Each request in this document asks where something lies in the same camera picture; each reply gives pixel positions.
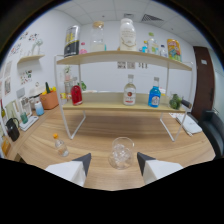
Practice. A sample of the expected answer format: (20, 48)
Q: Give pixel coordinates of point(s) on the brown door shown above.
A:
(202, 83)

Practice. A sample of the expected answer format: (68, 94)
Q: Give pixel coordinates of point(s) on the black chair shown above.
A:
(213, 131)

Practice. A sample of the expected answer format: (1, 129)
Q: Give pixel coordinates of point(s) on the tall black and silver can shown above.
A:
(71, 43)

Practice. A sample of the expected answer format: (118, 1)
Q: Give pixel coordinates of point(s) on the blue liquid bottle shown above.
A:
(154, 97)

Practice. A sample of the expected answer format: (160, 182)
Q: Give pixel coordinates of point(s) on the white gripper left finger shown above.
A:
(68, 170)

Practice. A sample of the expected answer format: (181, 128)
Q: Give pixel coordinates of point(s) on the white capped pale blue bottle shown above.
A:
(39, 109)

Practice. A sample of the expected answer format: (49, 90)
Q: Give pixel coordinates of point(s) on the red liquid bottle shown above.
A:
(76, 95)

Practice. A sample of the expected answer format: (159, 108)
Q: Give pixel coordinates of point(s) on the white vase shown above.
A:
(37, 47)

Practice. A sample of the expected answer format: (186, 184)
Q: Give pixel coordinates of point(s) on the small light blue bottle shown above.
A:
(144, 48)

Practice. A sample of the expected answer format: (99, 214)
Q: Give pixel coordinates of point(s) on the yellow printed can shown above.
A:
(174, 50)

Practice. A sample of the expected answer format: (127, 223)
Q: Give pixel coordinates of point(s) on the two-tier wood and white rack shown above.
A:
(113, 106)

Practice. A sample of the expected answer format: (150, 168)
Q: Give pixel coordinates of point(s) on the clear bottle with red label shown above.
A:
(129, 95)

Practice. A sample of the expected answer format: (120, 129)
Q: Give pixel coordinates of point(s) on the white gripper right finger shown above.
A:
(158, 170)

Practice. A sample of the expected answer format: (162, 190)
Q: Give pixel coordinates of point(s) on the clear glass cup with ice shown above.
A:
(120, 156)

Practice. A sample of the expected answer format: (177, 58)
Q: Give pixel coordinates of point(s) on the black kettle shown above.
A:
(13, 131)

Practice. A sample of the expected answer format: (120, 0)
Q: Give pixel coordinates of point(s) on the orange bucket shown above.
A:
(49, 101)

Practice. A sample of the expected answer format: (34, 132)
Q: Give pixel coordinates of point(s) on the white notebook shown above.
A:
(189, 124)

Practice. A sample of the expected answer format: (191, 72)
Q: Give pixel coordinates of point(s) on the wooden wall shelf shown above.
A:
(30, 58)

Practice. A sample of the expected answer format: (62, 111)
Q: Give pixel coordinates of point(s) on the white milk bottle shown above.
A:
(128, 35)

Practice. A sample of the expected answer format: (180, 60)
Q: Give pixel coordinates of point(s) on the small pink bottle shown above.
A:
(83, 50)

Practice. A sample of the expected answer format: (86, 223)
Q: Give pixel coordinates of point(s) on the clear bottle with green cap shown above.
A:
(152, 46)

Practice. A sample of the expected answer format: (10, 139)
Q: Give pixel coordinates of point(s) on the dark muddler with wooden end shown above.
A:
(186, 103)

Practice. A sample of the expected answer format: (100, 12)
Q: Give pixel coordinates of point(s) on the green measuring cup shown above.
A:
(24, 118)

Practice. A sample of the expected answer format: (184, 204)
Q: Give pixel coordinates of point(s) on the white scale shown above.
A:
(30, 123)

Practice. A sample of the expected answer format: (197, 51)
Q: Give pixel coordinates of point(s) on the ceiling air vent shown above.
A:
(152, 18)

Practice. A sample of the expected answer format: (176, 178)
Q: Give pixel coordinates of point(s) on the dark green bottle in bucket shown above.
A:
(48, 88)

